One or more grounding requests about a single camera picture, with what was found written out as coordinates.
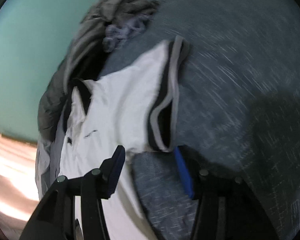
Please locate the black garment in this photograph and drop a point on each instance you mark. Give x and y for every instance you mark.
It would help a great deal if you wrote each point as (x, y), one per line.
(92, 65)

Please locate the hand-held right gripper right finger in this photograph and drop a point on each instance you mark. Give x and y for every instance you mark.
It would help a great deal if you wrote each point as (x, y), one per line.
(185, 175)

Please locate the blue checked boxer shorts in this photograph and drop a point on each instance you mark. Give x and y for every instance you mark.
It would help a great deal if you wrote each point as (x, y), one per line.
(122, 32)

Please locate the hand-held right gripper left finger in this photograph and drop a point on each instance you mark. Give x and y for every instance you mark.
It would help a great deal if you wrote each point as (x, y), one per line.
(116, 172)

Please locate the dark grey crumpled garment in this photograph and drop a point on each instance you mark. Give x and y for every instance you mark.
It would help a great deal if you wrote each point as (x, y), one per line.
(137, 10)

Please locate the grey knit sweater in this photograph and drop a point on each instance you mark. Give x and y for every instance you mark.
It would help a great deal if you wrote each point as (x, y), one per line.
(82, 45)

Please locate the white polo shirt black trim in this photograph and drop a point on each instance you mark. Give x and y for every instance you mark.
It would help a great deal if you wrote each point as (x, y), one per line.
(120, 105)

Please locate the pink curtain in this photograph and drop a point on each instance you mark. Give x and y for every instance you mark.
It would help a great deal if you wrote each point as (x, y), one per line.
(12, 170)

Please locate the dark grey rolled duvet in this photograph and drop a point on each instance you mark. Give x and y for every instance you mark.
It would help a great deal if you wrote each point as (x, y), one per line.
(48, 115)

